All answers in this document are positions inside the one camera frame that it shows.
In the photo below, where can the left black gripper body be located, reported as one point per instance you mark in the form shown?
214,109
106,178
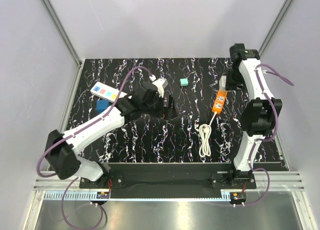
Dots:
156,108

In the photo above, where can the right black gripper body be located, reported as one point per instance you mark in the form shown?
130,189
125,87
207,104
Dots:
234,77

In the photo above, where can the white cube socket adapter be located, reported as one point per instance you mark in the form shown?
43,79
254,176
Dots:
222,83

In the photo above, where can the orange power strip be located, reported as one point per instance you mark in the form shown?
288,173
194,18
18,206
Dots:
219,101

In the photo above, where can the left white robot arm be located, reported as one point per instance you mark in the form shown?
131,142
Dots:
64,148

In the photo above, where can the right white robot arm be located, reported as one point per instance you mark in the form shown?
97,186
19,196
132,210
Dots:
259,121

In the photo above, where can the teal small cube plug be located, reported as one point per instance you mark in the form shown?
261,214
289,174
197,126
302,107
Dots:
184,82

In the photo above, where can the blue cube socket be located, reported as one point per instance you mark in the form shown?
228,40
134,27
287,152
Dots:
102,105

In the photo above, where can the white multicolour power strip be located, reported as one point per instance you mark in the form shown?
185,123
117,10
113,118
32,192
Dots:
104,91

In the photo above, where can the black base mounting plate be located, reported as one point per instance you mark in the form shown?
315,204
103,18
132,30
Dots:
176,180

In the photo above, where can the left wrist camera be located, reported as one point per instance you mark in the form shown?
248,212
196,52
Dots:
160,83

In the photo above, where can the white slotted cable duct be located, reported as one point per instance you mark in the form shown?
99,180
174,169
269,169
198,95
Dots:
77,195

